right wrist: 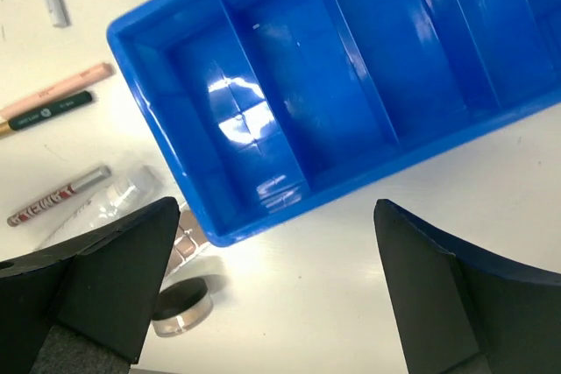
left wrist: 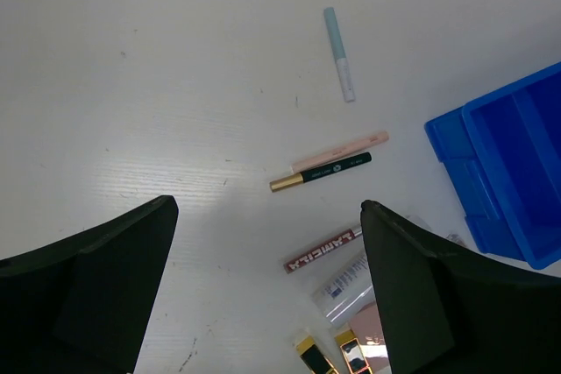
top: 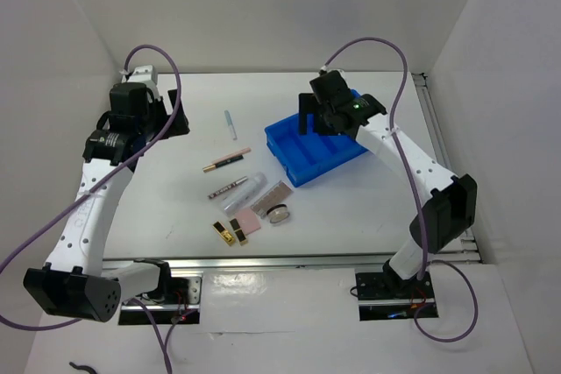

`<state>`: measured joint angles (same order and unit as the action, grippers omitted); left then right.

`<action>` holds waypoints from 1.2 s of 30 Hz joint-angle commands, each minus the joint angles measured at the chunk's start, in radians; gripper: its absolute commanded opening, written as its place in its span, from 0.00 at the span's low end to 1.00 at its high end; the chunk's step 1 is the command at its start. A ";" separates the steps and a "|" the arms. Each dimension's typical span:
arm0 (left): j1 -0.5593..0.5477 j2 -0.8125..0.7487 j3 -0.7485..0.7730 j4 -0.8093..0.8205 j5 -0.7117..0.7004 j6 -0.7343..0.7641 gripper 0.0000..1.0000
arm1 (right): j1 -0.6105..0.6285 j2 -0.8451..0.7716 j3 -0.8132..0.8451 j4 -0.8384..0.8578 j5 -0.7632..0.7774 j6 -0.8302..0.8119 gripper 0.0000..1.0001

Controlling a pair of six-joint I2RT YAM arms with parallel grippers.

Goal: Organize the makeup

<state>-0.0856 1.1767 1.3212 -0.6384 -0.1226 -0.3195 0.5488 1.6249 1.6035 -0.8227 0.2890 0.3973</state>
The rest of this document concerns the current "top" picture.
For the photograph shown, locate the blue plastic organizer tray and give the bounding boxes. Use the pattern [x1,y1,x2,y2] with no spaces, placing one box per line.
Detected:
[264,94,367,187]

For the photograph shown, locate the clear white lotion bottle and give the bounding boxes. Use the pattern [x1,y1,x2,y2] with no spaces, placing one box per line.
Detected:
[221,172,267,216]

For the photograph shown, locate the black gold lipstick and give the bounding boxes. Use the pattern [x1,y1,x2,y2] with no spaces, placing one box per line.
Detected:
[212,222,236,246]
[230,218,248,245]

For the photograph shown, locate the pink highlighter stick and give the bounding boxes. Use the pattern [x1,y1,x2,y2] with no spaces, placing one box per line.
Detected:
[211,147,252,165]

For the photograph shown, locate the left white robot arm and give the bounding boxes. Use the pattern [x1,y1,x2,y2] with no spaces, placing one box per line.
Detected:
[23,65,189,322]

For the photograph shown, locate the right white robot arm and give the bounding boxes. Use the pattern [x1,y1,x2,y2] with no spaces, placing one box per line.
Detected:
[298,70,477,297]

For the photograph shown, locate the green gold makeup pen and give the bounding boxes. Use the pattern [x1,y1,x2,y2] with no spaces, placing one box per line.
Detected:
[202,155,244,173]

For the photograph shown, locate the light blue white pen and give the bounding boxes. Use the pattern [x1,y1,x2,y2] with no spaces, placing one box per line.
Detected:
[224,110,238,140]

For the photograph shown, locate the brown eyeshadow palette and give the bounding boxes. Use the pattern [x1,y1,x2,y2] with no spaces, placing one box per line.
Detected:
[250,181,293,218]

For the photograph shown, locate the pink square compact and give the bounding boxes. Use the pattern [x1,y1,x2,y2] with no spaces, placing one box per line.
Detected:
[234,208,261,235]

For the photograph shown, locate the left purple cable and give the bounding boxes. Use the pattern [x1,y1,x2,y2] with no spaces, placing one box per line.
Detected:
[0,44,182,374]

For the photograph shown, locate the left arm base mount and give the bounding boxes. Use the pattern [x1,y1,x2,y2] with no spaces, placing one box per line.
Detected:
[117,272,202,327]

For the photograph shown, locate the aluminium front rail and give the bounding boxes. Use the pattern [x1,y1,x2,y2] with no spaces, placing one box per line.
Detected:
[103,251,481,272]

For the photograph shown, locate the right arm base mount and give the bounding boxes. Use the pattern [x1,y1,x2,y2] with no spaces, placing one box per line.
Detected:
[349,272,438,321]

